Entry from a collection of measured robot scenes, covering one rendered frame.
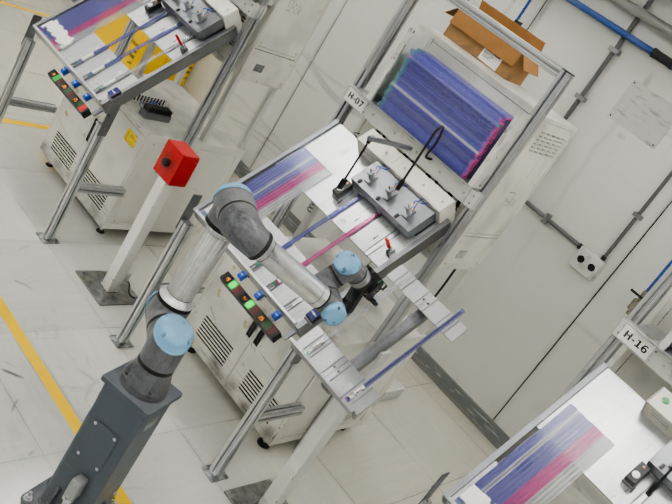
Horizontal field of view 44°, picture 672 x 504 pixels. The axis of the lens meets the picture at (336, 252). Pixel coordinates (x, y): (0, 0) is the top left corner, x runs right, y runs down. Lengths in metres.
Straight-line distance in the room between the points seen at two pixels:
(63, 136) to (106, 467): 2.32
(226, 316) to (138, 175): 0.93
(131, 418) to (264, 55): 2.18
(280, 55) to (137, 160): 0.87
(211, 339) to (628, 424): 1.77
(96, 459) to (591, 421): 1.54
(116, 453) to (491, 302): 2.65
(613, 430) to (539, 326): 1.83
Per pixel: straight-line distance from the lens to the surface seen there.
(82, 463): 2.72
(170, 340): 2.42
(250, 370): 3.54
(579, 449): 2.77
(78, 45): 4.16
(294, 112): 5.62
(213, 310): 3.66
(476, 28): 3.58
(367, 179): 3.20
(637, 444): 2.84
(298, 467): 3.14
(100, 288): 3.93
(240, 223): 2.28
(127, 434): 2.57
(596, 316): 4.48
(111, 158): 4.24
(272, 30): 4.12
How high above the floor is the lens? 2.06
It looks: 21 degrees down
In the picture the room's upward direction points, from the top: 33 degrees clockwise
